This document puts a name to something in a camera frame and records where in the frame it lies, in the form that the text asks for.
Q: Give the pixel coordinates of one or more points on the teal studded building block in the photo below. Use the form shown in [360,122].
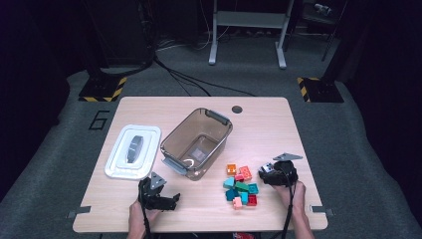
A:
[253,188]

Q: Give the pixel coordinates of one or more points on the person's left hand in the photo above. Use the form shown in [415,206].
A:
[136,214]

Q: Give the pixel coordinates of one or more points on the green building block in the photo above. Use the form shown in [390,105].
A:
[242,186]

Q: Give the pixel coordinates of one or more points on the dark curtain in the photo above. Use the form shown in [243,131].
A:
[26,99]
[391,99]

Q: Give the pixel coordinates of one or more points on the person's right hand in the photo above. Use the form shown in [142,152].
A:
[293,197]

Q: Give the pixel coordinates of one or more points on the light teal building block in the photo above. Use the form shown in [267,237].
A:
[229,182]

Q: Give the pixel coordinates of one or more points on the cyan building block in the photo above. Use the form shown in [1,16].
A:
[244,197]

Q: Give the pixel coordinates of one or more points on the small grey device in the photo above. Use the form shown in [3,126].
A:
[323,8]

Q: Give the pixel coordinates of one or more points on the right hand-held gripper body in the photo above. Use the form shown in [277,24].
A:
[285,174]

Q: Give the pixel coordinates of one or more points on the black yellow striped stand base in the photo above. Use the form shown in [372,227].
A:
[99,89]
[323,91]

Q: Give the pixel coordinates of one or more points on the small red building block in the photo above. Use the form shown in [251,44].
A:
[239,177]

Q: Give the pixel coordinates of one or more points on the large red building block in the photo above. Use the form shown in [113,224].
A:
[252,200]

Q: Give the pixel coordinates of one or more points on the white bin lid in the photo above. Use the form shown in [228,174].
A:
[116,162]

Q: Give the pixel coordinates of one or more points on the white metal desk frame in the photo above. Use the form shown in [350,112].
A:
[249,19]

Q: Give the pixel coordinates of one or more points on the transparent brown storage box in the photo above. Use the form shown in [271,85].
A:
[185,132]

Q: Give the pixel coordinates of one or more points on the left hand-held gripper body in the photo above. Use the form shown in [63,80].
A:
[151,195]

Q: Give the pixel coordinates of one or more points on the pink building block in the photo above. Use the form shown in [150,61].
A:
[237,202]

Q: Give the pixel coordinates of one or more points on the coral building block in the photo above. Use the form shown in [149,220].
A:
[246,172]

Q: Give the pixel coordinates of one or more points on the black cabinet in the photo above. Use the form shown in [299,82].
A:
[122,33]

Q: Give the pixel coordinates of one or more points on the red object under table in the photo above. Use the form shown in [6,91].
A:
[244,236]

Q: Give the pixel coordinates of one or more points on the grey table bracket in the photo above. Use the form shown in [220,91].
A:
[320,209]
[79,210]

